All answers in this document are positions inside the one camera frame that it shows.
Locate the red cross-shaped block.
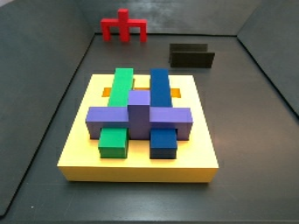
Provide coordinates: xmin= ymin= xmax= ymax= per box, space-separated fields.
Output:
xmin=101 ymin=9 xmax=147 ymax=42

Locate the yellow base board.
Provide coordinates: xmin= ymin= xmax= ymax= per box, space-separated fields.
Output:
xmin=58 ymin=74 xmax=219 ymax=183

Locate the purple cross-shaped block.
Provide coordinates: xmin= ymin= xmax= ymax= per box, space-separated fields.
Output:
xmin=86 ymin=90 xmax=193 ymax=140

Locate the blue long block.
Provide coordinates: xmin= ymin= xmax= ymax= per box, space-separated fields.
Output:
xmin=150 ymin=68 xmax=178 ymax=159

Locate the green long block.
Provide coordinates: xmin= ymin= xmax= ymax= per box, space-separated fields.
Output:
xmin=98 ymin=68 xmax=134 ymax=158

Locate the black angled bracket stand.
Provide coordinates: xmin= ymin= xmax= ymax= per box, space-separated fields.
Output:
xmin=170 ymin=44 xmax=215 ymax=68

